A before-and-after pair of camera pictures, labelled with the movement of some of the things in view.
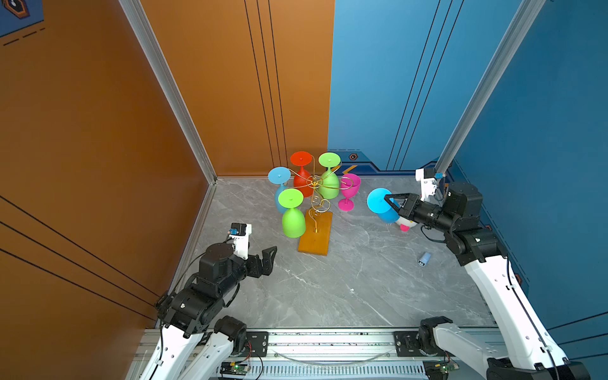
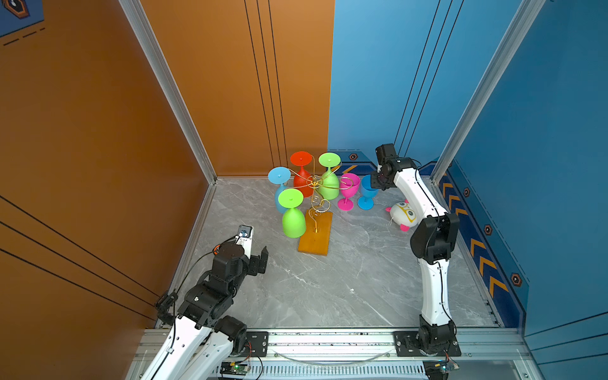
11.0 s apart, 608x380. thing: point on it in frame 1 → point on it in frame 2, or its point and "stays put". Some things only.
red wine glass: (302, 180) stays put
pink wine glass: (350, 187) stays put
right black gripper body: (424, 214) → (378, 180)
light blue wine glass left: (279, 176) stays put
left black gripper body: (252, 267) stays put
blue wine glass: (380, 207) → (367, 192)
